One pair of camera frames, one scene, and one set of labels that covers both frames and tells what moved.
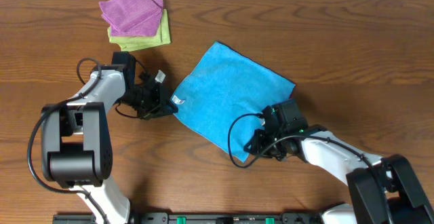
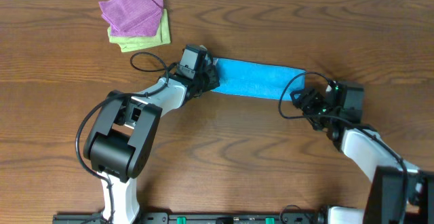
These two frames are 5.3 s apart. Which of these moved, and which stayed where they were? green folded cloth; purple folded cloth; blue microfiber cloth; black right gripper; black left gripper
Moved: blue microfiber cloth; black left gripper; black right gripper
Stayed: green folded cloth; purple folded cloth
